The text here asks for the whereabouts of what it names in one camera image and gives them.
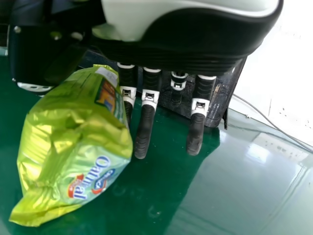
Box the grey cable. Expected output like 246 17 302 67
231 94 313 154

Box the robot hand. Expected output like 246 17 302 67
6 0 285 159

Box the yellow-green biscuit packet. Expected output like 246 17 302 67
9 64 134 228

